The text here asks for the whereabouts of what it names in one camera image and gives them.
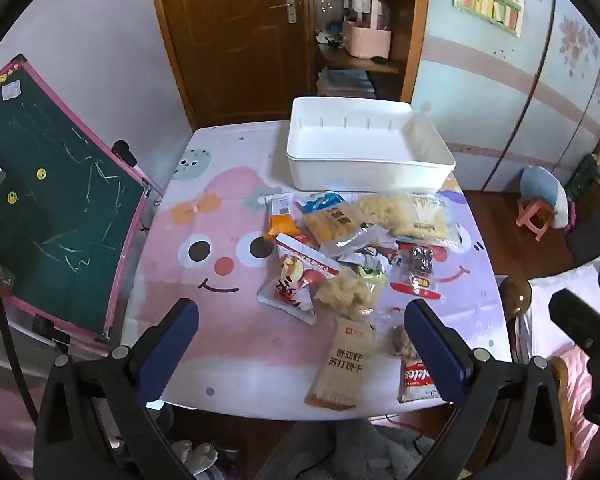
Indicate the black easel knob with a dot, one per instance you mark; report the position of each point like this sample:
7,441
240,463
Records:
125,152

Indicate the white pillow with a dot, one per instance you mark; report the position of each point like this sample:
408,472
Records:
545,330

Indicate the green patterned bag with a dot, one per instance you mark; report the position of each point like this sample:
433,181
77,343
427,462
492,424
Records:
582,180

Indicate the green chalkboard with pink frame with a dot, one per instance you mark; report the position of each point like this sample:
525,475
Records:
55,185

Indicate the red apple chip packet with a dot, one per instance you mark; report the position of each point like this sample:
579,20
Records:
290,280

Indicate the stack of folded towels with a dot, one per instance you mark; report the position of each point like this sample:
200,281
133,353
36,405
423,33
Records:
345,82

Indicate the white plastic bin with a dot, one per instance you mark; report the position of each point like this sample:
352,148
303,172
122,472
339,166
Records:
350,145

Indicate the large crown print biscuit packet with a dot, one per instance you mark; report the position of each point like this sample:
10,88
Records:
430,220

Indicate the red label nut packet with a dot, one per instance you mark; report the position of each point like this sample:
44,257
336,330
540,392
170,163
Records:
412,377

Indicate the brown wooden door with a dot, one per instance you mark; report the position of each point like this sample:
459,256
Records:
220,35

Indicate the pink storage basket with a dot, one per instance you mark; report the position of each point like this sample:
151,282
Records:
365,37

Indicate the blue plush cushion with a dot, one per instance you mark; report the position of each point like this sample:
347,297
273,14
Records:
540,185

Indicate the small green snack packet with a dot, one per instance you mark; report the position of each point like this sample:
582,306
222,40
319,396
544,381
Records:
367,272

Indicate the clear silver snack packet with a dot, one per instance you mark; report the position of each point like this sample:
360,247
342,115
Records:
360,240

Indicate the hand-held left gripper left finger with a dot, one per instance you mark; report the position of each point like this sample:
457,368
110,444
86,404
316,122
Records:
172,342

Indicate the beige cracker packet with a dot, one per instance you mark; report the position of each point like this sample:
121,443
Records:
340,365

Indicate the orange and white snack packet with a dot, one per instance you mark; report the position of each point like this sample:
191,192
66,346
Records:
280,220

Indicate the pink plastic stool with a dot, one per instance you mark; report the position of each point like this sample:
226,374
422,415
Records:
532,215

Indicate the pink cartoon tablecloth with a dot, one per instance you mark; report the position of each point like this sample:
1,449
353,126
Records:
220,330

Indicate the blue label yellow cracker packet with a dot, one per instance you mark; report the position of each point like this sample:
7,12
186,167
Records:
330,225

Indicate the brown wooden chair knob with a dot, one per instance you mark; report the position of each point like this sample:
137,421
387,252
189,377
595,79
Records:
515,295

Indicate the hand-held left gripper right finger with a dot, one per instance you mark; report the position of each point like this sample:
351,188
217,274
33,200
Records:
435,347

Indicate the pink bedsheet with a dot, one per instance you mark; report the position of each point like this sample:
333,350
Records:
577,400

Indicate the round yellow cake packet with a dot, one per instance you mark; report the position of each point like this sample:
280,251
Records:
380,207

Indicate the pale crispy snack packet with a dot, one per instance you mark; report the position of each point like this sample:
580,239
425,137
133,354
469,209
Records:
345,292

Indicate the red dark snack packet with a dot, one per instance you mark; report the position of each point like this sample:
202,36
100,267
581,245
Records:
420,260

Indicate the pale blue floral wardrobe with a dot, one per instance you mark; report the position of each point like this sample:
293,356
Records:
480,110

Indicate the grey fleece cloth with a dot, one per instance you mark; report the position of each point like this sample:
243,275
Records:
350,450

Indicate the wooden corner shelf unit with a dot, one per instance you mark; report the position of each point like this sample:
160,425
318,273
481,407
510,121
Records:
415,35

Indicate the brown cartoon snack packet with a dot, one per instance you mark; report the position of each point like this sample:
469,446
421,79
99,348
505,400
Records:
380,252

